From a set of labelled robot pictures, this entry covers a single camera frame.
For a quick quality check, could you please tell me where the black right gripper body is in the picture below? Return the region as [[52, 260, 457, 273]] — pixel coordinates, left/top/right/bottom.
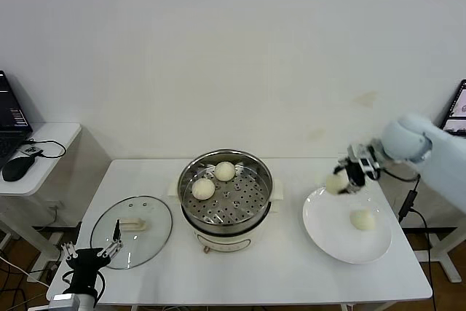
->
[[344, 144, 383, 188]]

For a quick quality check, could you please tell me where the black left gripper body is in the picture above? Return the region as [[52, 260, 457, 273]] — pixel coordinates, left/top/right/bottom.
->
[[66, 248, 113, 293]]

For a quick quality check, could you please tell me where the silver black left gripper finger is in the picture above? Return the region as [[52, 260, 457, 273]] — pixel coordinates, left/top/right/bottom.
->
[[60, 241, 79, 261], [100, 219, 123, 259]]

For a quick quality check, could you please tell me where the white steamed baozi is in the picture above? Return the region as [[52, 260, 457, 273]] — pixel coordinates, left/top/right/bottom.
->
[[325, 174, 349, 195], [191, 178, 216, 201], [213, 161, 236, 182], [349, 208, 376, 232]]

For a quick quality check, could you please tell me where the glass lid with beige handle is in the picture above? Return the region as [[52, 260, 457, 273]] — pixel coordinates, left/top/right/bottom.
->
[[90, 195, 173, 271]]

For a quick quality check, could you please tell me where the steel perforated steamer basket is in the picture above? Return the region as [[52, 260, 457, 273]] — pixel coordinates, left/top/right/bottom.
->
[[166, 149, 284, 230]]

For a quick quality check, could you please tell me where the white round plate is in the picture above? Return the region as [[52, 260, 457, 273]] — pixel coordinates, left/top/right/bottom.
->
[[301, 186, 393, 265]]

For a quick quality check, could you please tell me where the black computer mouse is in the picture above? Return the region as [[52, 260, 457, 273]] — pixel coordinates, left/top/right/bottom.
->
[[2, 156, 37, 183]]

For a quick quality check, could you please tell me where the white side table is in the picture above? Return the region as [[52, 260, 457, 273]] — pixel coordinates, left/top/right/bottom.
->
[[418, 179, 460, 283], [0, 122, 82, 279]]

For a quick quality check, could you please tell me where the white electric cooker base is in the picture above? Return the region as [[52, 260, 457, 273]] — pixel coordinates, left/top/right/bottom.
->
[[181, 201, 281, 255]]

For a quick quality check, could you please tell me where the dark grey open laptop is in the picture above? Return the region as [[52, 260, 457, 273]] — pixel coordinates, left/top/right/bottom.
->
[[440, 79, 466, 133]]

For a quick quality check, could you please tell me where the black open laptop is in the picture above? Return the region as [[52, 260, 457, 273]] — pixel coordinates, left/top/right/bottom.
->
[[0, 70, 33, 170]]

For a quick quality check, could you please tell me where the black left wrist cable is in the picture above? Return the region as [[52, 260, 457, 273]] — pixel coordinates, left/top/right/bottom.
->
[[61, 270, 107, 304]]

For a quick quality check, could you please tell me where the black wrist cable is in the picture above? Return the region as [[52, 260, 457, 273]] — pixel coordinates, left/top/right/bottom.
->
[[61, 270, 107, 304], [382, 168, 422, 181]]

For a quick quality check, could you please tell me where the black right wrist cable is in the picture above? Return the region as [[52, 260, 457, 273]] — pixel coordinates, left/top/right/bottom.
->
[[382, 168, 422, 181]]

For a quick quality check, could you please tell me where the white floor cable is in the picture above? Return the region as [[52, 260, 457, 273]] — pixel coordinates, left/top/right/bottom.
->
[[0, 253, 52, 288]]

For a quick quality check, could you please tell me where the thin black usb cable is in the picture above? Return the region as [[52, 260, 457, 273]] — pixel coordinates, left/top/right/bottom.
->
[[21, 138, 67, 160]]

